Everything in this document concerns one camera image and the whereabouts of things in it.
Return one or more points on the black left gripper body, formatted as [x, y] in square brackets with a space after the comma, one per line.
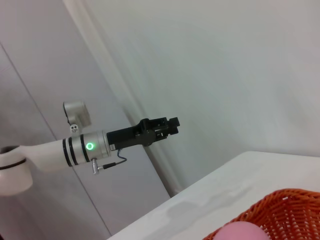
[130, 137]

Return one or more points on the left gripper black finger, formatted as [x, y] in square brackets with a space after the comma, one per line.
[173, 122]
[170, 132]

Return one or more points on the pink toy peach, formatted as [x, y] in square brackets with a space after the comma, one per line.
[242, 232]

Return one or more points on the orange woven plastic basket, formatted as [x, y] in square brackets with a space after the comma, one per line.
[287, 215]

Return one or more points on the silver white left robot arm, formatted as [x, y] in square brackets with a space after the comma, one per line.
[50, 155]

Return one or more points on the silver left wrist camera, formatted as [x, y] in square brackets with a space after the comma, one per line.
[80, 112]

